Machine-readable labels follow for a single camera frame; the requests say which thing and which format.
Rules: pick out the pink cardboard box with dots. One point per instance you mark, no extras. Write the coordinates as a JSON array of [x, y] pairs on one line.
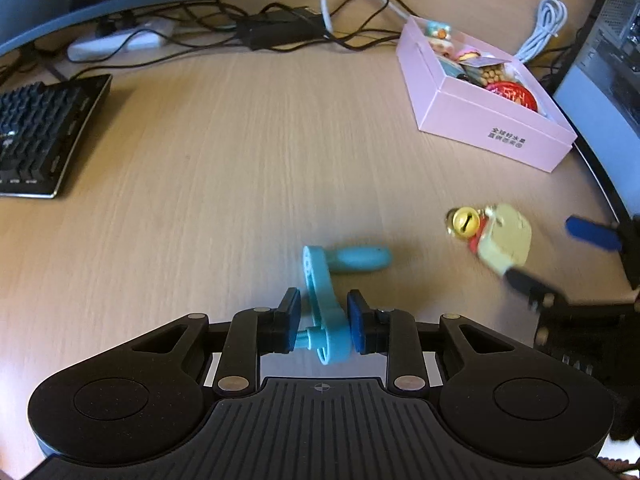
[[464, 112]]

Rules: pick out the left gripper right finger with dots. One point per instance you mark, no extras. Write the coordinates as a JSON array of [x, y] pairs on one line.
[[392, 334]]

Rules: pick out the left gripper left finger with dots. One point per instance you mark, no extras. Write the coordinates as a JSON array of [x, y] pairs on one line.
[[253, 333]]

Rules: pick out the white power strip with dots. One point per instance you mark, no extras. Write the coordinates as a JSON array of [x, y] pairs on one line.
[[151, 34]]

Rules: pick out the teal hand crank toy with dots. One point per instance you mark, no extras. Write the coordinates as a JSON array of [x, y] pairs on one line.
[[329, 333]]

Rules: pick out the black keyboard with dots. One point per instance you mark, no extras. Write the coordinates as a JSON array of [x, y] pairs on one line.
[[41, 127]]

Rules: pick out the red round toy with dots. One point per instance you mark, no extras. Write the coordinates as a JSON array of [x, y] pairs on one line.
[[514, 92]]

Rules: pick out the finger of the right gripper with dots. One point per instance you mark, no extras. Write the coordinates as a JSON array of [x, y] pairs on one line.
[[623, 237], [530, 284]]

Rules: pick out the black power adapter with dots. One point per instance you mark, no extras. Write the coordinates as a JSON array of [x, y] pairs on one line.
[[274, 28]]

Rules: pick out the gold bell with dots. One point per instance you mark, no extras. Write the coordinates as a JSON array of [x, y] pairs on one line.
[[463, 222]]

